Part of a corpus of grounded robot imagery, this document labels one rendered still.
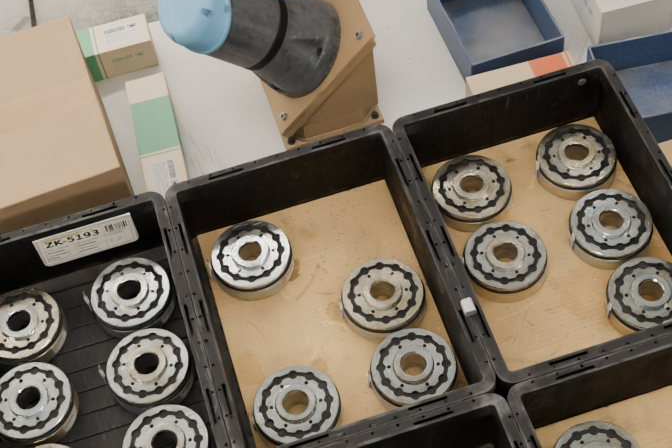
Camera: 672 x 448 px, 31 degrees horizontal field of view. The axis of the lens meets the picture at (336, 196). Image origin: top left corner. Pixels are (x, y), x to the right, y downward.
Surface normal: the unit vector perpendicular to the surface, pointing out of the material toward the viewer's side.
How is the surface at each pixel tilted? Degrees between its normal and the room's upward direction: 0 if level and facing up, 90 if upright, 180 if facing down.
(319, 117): 90
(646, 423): 0
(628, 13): 90
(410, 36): 0
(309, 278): 0
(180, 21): 47
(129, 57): 90
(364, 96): 90
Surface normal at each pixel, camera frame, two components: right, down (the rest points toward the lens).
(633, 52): 0.17, 0.80
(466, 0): -0.09, -0.58
